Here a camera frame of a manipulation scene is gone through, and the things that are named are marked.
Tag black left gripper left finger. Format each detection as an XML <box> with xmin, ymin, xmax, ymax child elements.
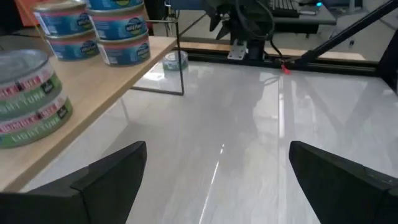
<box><xmin>0</xmin><ymin>140</ymin><xmax>148</xmax><ymax>224</ymax></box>

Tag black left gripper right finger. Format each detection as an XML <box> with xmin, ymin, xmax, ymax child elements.
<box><xmin>288</xmin><ymin>140</ymin><xmax>398</xmax><ymax>224</ymax></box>

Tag green light tuna can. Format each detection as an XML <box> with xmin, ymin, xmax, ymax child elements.
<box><xmin>0</xmin><ymin>91</ymin><xmax>75</xmax><ymax>149</ymax></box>
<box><xmin>161</xmin><ymin>50</ymin><xmax>190</xmax><ymax>72</ymax></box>
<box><xmin>0</xmin><ymin>49</ymin><xmax>63</xmax><ymax>119</ymax></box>

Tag black diagonal strut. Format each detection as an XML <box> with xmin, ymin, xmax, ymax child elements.
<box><xmin>285</xmin><ymin>0</ymin><xmax>398</xmax><ymax>68</ymax></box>

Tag grey desk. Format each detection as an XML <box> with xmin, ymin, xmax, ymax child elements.
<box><xmin>270</xmin><ymin>0</ymin><xmax>339</xmax><ymax>34</ymax></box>

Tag black keyboard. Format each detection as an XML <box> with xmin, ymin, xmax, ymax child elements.
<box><xmin>269</xmin><ymin>0</ymin><xmax>302</xmax><ymax>19</ymax></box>

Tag wooden shelf black metal frame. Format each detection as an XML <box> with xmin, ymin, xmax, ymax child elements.
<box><xmin>0</xmin><ymin>19</ymin><xmax>186</xmax><ymax>194</ymax></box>

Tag black aluminium table frame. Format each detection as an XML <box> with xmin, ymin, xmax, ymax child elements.
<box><xmin>178</xmin><ymin>30</ymin><xmax>398</xmax><ymax>94</ymax></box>

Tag white metal base bracket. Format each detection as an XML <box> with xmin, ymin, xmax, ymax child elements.
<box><xmin>226</xmin><ymin>39</ymin><xmax>247</xmax><ymax>60</ymax></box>

